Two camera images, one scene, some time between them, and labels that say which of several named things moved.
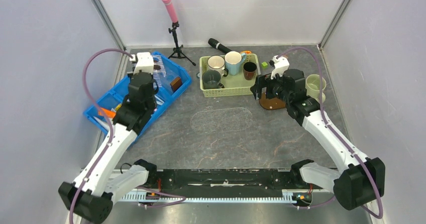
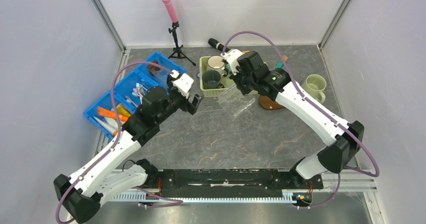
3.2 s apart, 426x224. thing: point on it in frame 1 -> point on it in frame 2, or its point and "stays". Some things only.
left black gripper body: x=153 y=103 -> x=175 y=100
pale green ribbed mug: x=312 y=86 stays
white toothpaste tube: x=104 y=124 stays
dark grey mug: x=211 y=80 stays
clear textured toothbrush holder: x=159 y=71 -> x=233 y=100
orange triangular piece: x=105 y=112 stays
